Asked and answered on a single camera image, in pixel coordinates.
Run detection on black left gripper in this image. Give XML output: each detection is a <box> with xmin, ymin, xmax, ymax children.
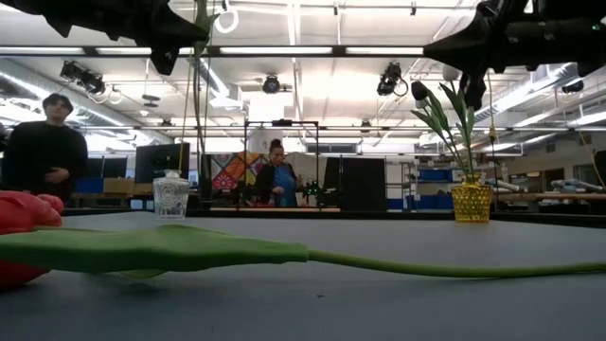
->
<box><xmin>89</xmin><ymin>0</ymin><xmax>210</xmax><ymax>76</ymax></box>

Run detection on small black monitor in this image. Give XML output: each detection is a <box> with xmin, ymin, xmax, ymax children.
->
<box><xmin>88</xmin><ymin>157</ymin><xmax>129</xmax><ymax>180</ymax></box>

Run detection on black stand frame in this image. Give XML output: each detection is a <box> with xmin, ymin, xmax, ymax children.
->
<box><xmin>243</xmin><ymin>118</ymin><xmax>321</xmax><ymax>209</ymax></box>

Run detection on white coiled cable ring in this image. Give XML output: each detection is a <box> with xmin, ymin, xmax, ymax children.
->
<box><xmin>213</xmin><ymin>0</ymin><xmax>240</xmax><ymax>35</ymax></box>

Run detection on red tulip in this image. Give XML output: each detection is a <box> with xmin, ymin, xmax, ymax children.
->
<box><xmin>0</xmin><ymin>189</ymin><xmax>606</xmax><ymax>291</ymax></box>

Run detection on silver ventilation duct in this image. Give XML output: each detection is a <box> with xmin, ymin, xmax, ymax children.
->
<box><xmin>182</xmin><ymin>46</ymin><xmax>231</xmax><ymax>99</ymax></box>

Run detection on cardboard box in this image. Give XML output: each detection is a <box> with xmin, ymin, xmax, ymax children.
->
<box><xmin>102</xmin><ymin>177</ymin><xmax>137</xmax><ymax>195</ymax></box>

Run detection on colourful patchwork quilt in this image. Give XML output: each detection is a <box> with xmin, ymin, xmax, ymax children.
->
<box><xmin>210</xmin><ymin>152</ymin><xmax>288</xmax><ymax>207</ymax></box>

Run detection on yellow glass vase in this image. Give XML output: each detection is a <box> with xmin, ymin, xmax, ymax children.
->
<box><xmin>451</xmin><ymin>172</ymin><xmax>493</xmax><ymax>224</ymax></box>

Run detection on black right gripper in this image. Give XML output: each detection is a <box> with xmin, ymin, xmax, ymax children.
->
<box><xmin>423</xmin><ymin>0</ymin><xmax>555</xmax><ymax>96</ymax></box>

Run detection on person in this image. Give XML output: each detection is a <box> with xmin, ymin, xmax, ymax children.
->
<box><xmin>0</xmin><ymin>92</ymin><xmax>90</xmax><ymax>204</ymax></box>
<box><xmin>254</xmin><ymin>138</ymin><xmax>305</xmax><ymax>209</ymax></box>

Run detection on large black monitor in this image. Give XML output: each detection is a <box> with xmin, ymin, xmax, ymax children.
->
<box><xmin>134</xmin><ymin>142</ymin><xmax>191</xmax><ymax>185</ymax></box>

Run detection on small robot with green lights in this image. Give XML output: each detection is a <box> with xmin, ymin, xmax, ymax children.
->
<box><xmin>297</xmin><ymin>178</ymin><xmax>326</xmax><ymax>200</ymax></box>

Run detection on wide black panel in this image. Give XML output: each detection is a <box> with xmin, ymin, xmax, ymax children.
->
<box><xmin>323</xmin><ymin>156</ymin><xmax>387</xmax><ymax>212</ymax></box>

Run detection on black aluminium table frame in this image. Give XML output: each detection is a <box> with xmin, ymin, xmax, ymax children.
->
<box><xmin>61</xmin><ymin>206</ymin><xmax>606</xmax><ymax>229</ymax></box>

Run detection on clear glass vase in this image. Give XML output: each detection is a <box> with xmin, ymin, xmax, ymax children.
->
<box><xmin>151</xmin><ymin>169</ymin><xmax>191</xmax><ymax>221</ymax></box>

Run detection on white cylinder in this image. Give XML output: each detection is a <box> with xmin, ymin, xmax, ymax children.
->
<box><xmin>248</xmin><ymin>130</ymin><xmax>284</xmax><ymax>154</ymax></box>

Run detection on white partition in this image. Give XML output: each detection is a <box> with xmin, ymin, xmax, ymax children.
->
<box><xmin>286</xmin><ymin>152</ymin><xmax>328</xmax><ymax>208</ymax></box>

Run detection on black overhead frame bar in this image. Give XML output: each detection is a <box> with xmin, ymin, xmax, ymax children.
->
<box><xmin>0</xmin><ymin>45</ymin><xmax>427</xmax><ymax>59</ymax></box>

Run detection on narrow black panel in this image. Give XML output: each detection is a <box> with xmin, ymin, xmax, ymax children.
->
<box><xmin>200</xmin><ymin>153</ymin><xmax>213</xmax><ymax>209</ymax></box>

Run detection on wooden workbench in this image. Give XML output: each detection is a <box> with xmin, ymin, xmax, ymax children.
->
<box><xmin>491</xmin><ymin>191</ymin><xmax>606</xmax><ymax>203</ymax></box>

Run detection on blue table mat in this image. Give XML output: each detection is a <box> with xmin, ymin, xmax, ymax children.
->
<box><xmin>0</xmin><ymin>210</ymin><xmax>606</xmax><ymax>341</ymax></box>

